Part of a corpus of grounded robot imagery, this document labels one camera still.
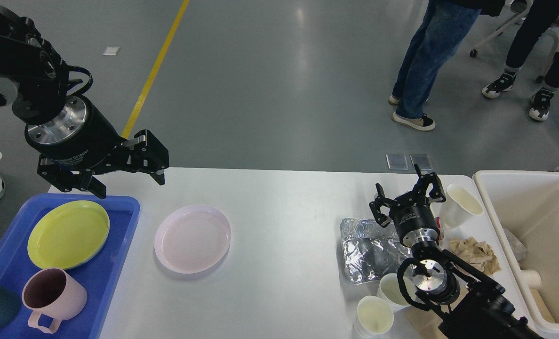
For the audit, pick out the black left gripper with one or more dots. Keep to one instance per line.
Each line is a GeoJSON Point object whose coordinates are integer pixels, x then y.
{"type": "Point", "coordinates": [80, 137]}

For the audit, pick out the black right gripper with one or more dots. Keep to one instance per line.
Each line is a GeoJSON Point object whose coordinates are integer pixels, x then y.
{"type": "Point", "coordinates": [415, 221]}

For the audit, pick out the pink plate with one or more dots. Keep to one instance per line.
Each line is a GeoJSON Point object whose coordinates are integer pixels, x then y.
{"type": "Point", "coordinates": [192, 239]}

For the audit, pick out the pink mug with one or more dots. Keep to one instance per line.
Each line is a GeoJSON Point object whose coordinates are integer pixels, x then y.
{"type": "Point", "coordinates": [52, 296]}

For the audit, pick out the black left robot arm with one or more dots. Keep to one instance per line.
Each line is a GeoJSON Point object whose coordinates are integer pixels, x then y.
{"type": "Point", "coordinates": [44, 79]}

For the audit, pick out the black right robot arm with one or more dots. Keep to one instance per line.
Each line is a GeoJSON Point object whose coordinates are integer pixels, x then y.
{"type": "Point", "coordinates": [470, 304]}

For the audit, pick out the small red object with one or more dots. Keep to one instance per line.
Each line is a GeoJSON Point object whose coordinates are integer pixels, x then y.
{"type": "Point", "coordinates": [440, 229]}

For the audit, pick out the left metal floor plate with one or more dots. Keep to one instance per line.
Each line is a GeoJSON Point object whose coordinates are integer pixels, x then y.
{"type": "Point", "coordinates": [397, 162]}

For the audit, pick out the metal floor plate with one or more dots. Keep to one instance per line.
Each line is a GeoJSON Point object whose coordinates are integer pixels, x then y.
{"type": "Point", "coordinates": [423, 161]}
{"type": "Point", "coordinates": [397, 162]}

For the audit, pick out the right metal floor plate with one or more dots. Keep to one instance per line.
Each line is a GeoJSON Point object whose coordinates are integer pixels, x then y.
{"type": "Point", "coordinates": [423, 161]}

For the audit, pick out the tipped white paper cup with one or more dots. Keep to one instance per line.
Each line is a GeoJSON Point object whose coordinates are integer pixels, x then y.
{"type": "Point", "coordinates": [459, 207]}

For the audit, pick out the crumpled aluminium foil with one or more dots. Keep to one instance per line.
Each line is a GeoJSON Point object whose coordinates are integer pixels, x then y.
{"type": "Point", "coordinates": [369, 251]}

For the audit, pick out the yellow-green plate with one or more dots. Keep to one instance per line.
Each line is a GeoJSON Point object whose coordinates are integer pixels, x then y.
{"type": "Point", "coordinates": [69, 235]}

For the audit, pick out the white paper cup behind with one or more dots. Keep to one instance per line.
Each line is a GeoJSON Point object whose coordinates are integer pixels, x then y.
{"type": "Point", "coordinates": [390, 292]}

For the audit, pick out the crumpled brown paper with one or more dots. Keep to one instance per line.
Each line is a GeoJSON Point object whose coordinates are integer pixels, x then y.
{"type": "Point", "coordinates": [478, 254]}

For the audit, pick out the white floor label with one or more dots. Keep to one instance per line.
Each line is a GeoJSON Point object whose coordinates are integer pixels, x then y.
{"type": "Point", "coordinates": [111, 51]}

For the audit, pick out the white paper cup front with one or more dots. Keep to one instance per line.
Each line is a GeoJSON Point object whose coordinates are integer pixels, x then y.
{"type": "Point", "coordinates": [374, 317]}

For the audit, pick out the brown paper sheet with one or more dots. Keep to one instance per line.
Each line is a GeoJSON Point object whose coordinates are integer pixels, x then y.
{"type": "Point", "coordinates": [425, 322]}

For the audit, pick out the clear plastic wrap in bin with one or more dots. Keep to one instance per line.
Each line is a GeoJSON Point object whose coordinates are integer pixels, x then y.
{"type": "Point", "coordinates": [519, 250]}

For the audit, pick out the blue plastic tray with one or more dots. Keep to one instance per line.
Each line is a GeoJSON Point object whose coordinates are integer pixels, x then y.
{"type": "Point", "coordinates": [99, 275]}

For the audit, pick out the cream plastic bin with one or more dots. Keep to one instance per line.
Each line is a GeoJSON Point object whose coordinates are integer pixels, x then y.
{"type": "Point", "coordinates": [527, 204]}

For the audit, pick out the paper cup in bin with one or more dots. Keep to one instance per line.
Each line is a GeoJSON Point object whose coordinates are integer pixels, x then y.
{"type": "Point", "coordinates": [532, 278]}

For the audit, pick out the person in blue jeans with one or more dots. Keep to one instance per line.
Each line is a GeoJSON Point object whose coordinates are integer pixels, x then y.
{"type": "Point", "coordinates": [445, 24]}

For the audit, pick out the person in black trousers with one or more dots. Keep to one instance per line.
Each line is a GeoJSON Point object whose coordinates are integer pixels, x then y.
{"type": "Point", "coordinates": [540, 17]}

